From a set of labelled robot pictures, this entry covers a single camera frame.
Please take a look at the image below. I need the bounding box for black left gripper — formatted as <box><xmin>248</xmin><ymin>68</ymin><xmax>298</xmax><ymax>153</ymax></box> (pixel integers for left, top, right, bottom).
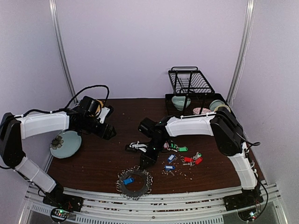
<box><xmin>82</xmin><ymin>115</ymin><xmax>116</xmax><ymax>140</ymax></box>

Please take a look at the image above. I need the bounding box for blue key tag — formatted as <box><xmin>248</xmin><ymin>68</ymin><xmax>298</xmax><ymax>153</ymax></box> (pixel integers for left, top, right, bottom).
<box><xmin>164</xmin><ymin>165</ymin><xmax>175</xmax><ymax>176</ymax></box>
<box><xmin>167</xmin><ymin>154</ymin><xmax>177</xmax><ymax>164</ymax></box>
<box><xmin>123</xmin><ymin>177</ymin><xmax>135</xmax><ymax>185</ymax></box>

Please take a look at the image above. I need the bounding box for metal disc with key rings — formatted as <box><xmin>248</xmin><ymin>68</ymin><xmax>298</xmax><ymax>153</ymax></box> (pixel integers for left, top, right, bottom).
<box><xmin>115</xmin><ymin>166</ymin><xmax>153</xmax><ymax>200</ymax></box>

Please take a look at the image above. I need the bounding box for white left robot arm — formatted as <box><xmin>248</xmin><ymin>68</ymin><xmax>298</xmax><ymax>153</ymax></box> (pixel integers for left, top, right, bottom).
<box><xmin>0</xmin><ymin>109</ymin><xmax>116</xmax><ymax>207</ymax></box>

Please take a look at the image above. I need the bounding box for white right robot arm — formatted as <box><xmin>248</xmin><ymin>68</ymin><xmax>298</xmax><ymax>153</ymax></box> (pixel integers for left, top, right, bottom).
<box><xmin>138</xmin><ymin>108</ymin><xmax>263</xmax><ymax>206</ymax></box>

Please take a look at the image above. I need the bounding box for yellow dotted plate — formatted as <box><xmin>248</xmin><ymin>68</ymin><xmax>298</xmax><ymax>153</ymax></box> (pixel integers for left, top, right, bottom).
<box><xmin>96</xmin><ymin>99</ymin><xmax>104</xmax><ymax>113</ymax></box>

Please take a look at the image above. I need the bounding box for mixed colour key tag bunch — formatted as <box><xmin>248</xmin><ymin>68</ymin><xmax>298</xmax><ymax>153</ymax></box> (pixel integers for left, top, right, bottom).
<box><xmin>163</xmin><ymin>140</ymin><xmax>178</xmax><ymax>152</ymax></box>

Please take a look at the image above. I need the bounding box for light blue plate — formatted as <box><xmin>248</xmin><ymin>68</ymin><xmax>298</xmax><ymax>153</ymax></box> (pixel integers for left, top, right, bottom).
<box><xmin>50</xmin><ymin>131</ymin><xmax>82</xmax><ymax>159</ymax></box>

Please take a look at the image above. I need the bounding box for green key tag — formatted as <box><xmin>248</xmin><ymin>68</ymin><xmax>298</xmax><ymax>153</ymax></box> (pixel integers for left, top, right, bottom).
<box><xmin>177</xmin><ymin>147</ymin><xmax>188</xmax><ymax>152</ymax></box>

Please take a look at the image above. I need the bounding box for red key tag bunch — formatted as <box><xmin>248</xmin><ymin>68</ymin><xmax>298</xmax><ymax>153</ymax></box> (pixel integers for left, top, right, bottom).
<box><xmin>180</xmin><ymin>152</ymin><xmax>203</xmax><ymax>166</ymax></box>

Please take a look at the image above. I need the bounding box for celadon green bowl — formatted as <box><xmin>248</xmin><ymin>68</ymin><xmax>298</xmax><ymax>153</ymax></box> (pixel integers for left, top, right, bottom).
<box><xmin>171</xmin><ymin>96</ymin><xmax>191</xmax><ymax>111</ymax></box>

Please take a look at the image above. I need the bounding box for pink patterned bowl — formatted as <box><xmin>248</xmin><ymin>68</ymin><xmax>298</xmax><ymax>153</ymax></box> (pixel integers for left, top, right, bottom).
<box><xmin>192</xmin><ymin>107</ymin><xmax>212</xmax><ymax>115</ymax></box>

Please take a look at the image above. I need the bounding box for pale green bowl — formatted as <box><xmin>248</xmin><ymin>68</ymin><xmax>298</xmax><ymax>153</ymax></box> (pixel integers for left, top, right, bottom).
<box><xmin>209</xmin><ymin>99</ymin><xmax>225</xmax><ymax>111</ymax></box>

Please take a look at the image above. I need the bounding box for yellow flower plate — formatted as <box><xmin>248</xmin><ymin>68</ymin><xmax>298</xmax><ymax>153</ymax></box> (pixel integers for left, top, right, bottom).
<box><xmin>214</xmin><ymin>105</ymin><xmax>231</xmax><ymax>112</ymax></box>

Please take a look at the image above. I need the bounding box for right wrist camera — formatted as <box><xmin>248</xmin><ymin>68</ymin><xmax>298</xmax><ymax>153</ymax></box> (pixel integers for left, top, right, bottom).
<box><xmin>125</xmin><ymin>141</ymin><xmax>149</xmax><ymax>153</ymax></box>

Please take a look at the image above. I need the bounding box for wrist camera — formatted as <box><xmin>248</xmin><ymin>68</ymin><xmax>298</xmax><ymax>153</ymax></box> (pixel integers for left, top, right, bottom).
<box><xmin>125</xmin><ymin>141</ymin><xmax>149</xmax><ymax>153</ymax></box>
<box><xmin>78</xmin><ymin>96</ymin><xmax>114</xmax><ymax>124</ymax></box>

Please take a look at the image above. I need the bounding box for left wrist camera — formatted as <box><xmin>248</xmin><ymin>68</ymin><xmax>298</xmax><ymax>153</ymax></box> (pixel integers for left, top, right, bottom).
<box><xmin>78</xmin><ymin>96</ymin><xmax>114</xmax><ymax>124</ymax></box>

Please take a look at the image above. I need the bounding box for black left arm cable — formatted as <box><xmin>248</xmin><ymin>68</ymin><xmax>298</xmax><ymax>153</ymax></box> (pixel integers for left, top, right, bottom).
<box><xmin>23</xmin><ymin>84</ymin><xmax>110</xmax><ymax>115</ymax></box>

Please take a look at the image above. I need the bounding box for black wire dish rack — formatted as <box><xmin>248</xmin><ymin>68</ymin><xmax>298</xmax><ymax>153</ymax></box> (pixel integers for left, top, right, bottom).
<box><xmin>165</xmin><ymin>66</ymin><xmax>227</xmax><ymax>116</ymax></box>

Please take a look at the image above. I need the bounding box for aluminium front rail base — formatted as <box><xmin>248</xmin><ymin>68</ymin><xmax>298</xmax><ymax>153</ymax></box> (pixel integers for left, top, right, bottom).
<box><xmin>17</xmin><ymin>181</ymin><xmax>288</xmax><ymax>224</ymax></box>

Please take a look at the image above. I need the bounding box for left aluminium frame post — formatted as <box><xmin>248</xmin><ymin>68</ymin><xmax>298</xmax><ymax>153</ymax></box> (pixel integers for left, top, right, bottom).
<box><xmin>49</xmin><ymin>0</ymin><xmax>76</xmax><ymax>97</ymax></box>

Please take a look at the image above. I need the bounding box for aluminium frame post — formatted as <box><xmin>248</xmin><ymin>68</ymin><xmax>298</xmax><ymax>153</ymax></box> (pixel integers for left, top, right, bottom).
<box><xmin>227</xmin><ymin>0</ymin><xmax>256</xmax><ymax>106</ymax></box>
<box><xmin>49</xmin><ymin>0</ymin><xmax>76</xmax><ymax>97</ymax></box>

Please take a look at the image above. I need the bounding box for right aluminium frame post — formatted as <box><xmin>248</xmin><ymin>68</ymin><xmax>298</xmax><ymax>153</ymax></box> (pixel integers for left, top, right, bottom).
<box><xmin>227</xmin><ymin>0</ymin><xmax>256</xmax><ymax>106</ymax></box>

